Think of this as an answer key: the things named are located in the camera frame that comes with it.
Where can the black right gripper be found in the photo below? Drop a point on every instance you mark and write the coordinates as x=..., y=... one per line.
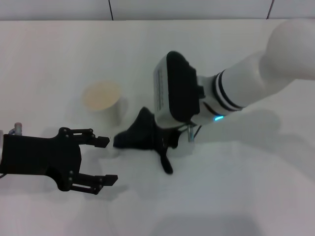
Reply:
x=167, y=137

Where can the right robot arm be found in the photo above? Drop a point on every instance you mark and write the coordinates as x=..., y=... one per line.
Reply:
x=258, y=78

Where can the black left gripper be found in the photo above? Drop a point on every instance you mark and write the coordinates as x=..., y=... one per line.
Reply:
x=37, y=155

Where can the dark blue rag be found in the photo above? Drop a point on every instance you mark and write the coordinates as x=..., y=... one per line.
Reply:
x=137, y=135

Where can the white paper cup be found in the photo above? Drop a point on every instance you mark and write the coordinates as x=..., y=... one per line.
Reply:
x=103, y=98

